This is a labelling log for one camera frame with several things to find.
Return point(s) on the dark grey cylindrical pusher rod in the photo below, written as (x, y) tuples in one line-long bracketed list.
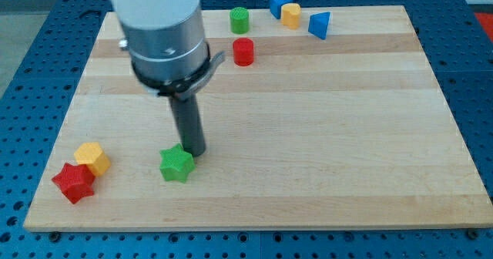
[(186, 115)]

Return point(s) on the green star block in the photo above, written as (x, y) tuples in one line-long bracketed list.
[(176, 164)]

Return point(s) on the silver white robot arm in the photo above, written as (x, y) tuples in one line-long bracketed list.
[(169, 53)]

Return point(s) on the red star block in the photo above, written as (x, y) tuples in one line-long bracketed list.
[(75, 182)]

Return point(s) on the red cylinder block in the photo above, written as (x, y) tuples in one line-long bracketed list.
[(243, 51)]

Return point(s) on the yellow hexagon block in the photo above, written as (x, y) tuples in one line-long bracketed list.
[(92, 155)]

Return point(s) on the green cylinder block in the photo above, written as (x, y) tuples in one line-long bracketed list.
[(239, 20)]

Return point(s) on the blue cube block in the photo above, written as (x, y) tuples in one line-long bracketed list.
[(276, 5)]

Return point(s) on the yellow heart block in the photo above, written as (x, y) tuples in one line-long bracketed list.
[(290, 15)]

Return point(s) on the light wooden board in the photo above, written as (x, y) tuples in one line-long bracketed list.
[(348, 133)]

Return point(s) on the blue triangle block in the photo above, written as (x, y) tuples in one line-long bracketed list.
[(319, 24)]

